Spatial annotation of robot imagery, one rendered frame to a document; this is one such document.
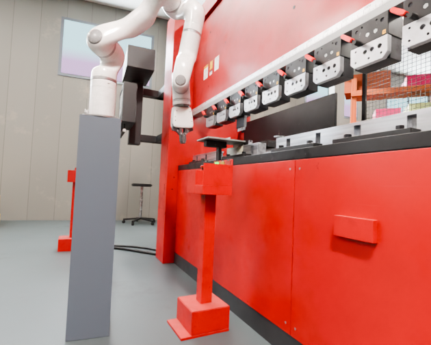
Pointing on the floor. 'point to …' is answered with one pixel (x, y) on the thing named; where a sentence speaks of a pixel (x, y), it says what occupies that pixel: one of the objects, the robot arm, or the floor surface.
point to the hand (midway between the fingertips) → (183, 139)
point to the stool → (140, 206)
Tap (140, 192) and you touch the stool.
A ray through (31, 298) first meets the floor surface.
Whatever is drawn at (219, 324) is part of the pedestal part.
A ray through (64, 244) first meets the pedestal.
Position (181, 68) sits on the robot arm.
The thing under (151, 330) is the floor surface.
